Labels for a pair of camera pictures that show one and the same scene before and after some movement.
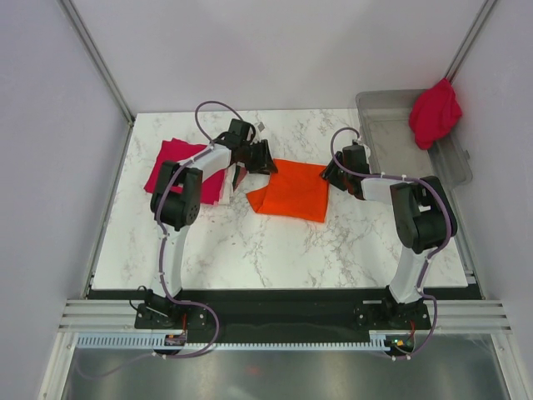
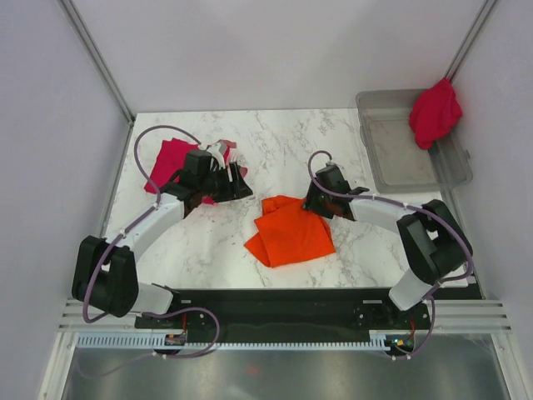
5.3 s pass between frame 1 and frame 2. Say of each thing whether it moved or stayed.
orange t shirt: moved
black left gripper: moved
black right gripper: moved
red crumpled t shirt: stayed
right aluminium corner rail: stayed
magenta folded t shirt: stayed
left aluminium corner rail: stayed
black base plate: stayed
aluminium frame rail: stayed
